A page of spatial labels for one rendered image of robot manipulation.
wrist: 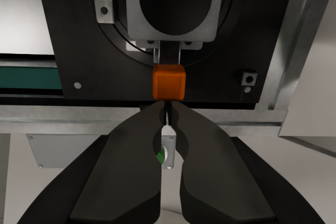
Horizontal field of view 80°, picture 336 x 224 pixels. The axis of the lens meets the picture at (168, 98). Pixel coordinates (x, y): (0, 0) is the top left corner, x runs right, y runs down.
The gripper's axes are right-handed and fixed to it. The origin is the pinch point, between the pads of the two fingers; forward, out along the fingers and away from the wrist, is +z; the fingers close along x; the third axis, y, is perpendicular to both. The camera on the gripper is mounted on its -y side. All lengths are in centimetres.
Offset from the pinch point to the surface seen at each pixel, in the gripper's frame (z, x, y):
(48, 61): 15.4, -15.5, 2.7
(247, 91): 10.3, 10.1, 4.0
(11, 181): 22, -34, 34
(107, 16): 6.9, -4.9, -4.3
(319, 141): 108, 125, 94
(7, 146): 108, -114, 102
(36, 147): 11.4, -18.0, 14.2
